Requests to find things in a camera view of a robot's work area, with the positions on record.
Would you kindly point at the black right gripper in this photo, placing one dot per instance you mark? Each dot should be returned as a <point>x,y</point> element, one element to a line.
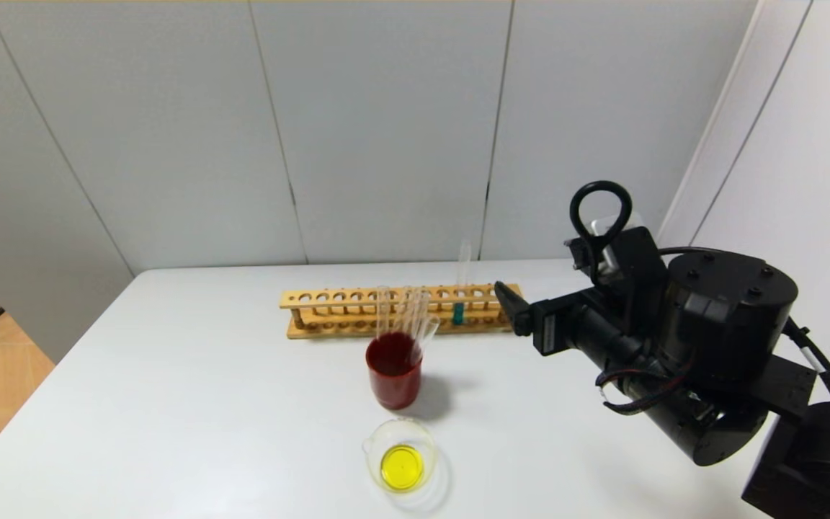
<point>549,326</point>

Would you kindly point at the clear glass beaker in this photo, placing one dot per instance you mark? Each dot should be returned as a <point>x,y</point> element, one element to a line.
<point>400,467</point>

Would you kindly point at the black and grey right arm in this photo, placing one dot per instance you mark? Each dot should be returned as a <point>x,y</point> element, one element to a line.
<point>732,310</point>

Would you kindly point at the red plastic cup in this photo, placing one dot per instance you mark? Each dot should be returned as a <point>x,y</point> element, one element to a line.
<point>395,386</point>

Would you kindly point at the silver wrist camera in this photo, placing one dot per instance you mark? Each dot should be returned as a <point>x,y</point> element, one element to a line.
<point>606,225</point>

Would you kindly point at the test tube with blue pigment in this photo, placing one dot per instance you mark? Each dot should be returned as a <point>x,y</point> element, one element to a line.
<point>458,313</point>

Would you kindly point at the wooden test tube rack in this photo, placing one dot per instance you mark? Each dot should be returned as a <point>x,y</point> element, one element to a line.
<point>328,328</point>

